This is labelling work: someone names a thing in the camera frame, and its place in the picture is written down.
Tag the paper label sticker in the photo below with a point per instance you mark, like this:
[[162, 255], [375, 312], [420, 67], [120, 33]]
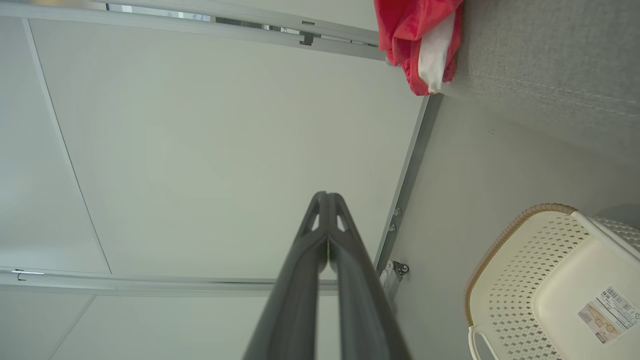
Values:
[[607, 315]]

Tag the red and white garment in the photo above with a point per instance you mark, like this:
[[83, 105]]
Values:
[[400, 30]]

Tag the black caster wheel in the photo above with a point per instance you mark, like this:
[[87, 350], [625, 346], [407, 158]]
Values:
[[401, 269]]

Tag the white partition panel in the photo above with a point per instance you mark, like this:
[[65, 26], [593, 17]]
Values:
[[200, 150]]

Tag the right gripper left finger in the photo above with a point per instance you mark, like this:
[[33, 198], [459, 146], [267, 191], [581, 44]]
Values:
[[295, 300]]

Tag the cream perforated laundry basket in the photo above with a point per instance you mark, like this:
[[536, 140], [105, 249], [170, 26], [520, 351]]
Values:
[[520, 280]]

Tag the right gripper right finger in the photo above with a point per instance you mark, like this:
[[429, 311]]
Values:
[[365, 310]]

